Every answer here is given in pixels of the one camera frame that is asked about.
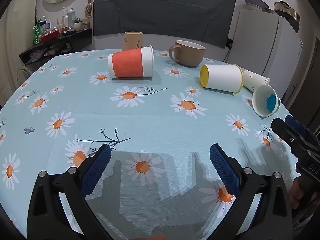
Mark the daisy print blue tablecloth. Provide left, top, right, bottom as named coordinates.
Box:
left=0, top=49, right=299, bottom=240

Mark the dark grey wall cloth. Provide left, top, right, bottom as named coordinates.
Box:
left=93, top=0, right=237, bottom=49

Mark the black power cable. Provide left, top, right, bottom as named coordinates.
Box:
left=223, top=39, right=234, bottom=62

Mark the brown ceramic mug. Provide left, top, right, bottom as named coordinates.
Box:
left=168, top=40, right=207, bottom=67

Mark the white paper cup heart print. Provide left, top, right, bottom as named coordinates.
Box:
left=242, top=69, right=270, bottom=92

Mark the white cup blue inside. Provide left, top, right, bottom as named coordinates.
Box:
left=252, top=84, right=282, bottom=117

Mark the orange sleeve white paper cup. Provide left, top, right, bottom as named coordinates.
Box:
left=108, top=45, right=154, bottom=78

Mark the red bowl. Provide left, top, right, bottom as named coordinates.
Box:
left=39, top=29, right=61, bottom=43

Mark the purple pot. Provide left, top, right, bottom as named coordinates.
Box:
left=244, top=0, right=269, bottom=11

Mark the wooden hairbrush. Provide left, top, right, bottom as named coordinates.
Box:
left=84, top=0, right=94, bottom=18

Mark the clear plastic chair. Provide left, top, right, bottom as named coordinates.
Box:
left=16, top=65, right=32, bottom=81

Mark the steel pot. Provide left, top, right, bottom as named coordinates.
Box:
left=273, top=1, right=301, bottom=22

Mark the white bottle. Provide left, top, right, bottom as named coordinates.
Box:
left=67, top=8, right=76, bottom=28

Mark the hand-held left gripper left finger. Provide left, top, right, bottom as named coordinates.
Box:
left=27, top=144, right=112, bottom=240

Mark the green plastic bottle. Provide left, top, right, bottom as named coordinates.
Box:
left=32, top=20, right=42, bottom=45

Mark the person's right hand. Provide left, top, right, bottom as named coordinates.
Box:
left=289, top=177, right=320, bottom=210

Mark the white cup yellow inside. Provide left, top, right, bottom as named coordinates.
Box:
left=200, top=64, right=244, bottom=94

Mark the white refrigerator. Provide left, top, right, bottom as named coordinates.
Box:
left=226, top=5, right=304, bottom=98

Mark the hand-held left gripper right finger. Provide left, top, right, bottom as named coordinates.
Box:
left=209, top=144, right=293, bottom=240

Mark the black side shelf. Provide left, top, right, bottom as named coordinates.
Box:
left=19, top=28, right=93, bottom=64

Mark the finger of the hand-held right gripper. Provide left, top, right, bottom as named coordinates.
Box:
left=271, top=118, right=313, bottom=162
left=285, top=115, right=320, bottom=146

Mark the brown kraft paper cup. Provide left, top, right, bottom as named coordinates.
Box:
left=122, top=31, right=143, bottom=52

